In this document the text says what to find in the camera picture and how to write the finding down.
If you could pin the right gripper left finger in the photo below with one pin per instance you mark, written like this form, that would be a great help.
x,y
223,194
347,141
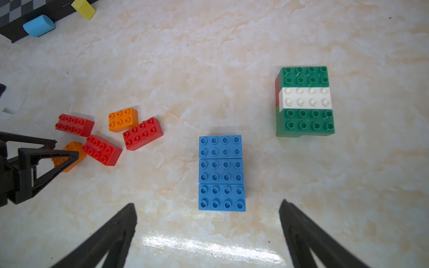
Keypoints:
x,y
112,242

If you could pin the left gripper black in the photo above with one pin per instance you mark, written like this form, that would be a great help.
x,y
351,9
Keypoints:
x,y
20,180

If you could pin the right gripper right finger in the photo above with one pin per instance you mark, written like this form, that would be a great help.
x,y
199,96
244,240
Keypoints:
x,y
304,237

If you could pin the small orange lego brick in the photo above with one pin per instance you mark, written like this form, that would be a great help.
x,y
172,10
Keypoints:
x,y
123,120

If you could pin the long blue lego brick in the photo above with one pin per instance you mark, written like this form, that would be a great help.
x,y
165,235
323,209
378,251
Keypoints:
x,y
220,147

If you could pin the white lego brick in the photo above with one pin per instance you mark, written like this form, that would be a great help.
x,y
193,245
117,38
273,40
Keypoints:
x,y
305,98

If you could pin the small red lego brick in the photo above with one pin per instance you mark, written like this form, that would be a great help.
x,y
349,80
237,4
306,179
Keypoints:
x,y
277,91

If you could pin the small green lego brick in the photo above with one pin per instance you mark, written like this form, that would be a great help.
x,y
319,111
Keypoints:
x,y
278,121

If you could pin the light blue cylinder block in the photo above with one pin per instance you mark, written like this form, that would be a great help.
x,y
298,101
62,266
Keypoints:
x,y
39,26

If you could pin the black grey chessboard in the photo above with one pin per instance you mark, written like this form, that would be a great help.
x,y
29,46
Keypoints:
x,y
14,14

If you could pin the yellow cube block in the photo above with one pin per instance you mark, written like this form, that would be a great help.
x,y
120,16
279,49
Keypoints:
x,y
84,8

